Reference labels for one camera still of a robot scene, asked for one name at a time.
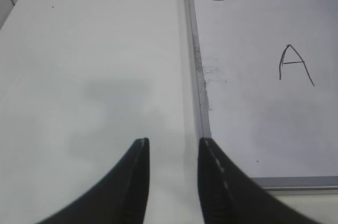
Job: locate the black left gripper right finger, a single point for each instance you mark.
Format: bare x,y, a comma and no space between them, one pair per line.
228,195

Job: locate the white whiteboard with aluminium frame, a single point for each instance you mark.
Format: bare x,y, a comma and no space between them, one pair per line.
264,78

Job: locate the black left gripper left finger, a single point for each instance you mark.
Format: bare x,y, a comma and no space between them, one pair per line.
119,197

